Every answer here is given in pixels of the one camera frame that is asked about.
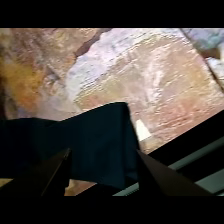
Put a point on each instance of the silver frame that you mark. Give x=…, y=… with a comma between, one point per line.
x=200, y=166

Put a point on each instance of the dark green garment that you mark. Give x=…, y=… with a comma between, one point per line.
x=93, y=146

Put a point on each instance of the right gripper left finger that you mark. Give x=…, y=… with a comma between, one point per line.
x=50, y=176

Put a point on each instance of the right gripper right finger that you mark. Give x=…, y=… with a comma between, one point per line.
x=163, y=180

